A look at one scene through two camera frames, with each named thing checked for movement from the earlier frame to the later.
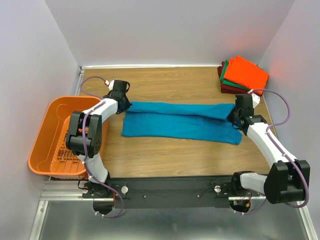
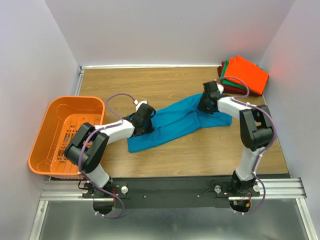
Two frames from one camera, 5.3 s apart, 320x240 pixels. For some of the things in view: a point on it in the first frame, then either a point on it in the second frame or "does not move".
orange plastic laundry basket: x=49 y=155 does not move
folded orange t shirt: x=246 y=74 does not move
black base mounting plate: x=206 y=192 does not move
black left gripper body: x=124 y=98 → x=148 y=127
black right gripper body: x=234 y=119 → x=203 y=104
